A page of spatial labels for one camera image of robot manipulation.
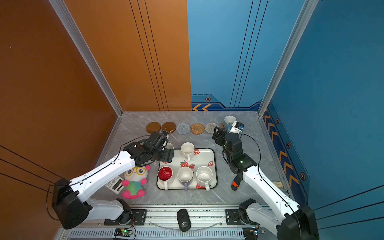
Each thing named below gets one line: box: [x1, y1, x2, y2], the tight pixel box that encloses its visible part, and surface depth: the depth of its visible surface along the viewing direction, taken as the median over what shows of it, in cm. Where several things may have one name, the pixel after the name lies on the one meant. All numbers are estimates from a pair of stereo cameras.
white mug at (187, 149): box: [180, 142, 195, 162], surface depth 91 cm
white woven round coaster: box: [205, 122, 219, 134], surface depth 111 cm
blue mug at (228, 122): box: [224, 115, 237, 133], surface depth 104 cm
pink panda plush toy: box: [121, 165, 151, 200], surface depth 80 cm
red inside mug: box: [157, 165, 174, 191], surface depth 82 cm
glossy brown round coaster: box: [161, 121, 177, 134], surface depth 114 cm
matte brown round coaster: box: [146, 121, 161, 134], surface depth 114 cm
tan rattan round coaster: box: [190, 123, 205, 135], surface depth 111 cm
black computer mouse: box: [176, 208, 192, 233], surface depth 73 cm
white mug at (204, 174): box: [195, 165, 213, 191], surface depth 82 cm
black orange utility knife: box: [231, 172, 243, 192], surface depth 84 cm
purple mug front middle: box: [177, 166, 194, 192], surface depth 83 cm
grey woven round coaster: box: [176, 123, 190, 135], surface depth 111 cm
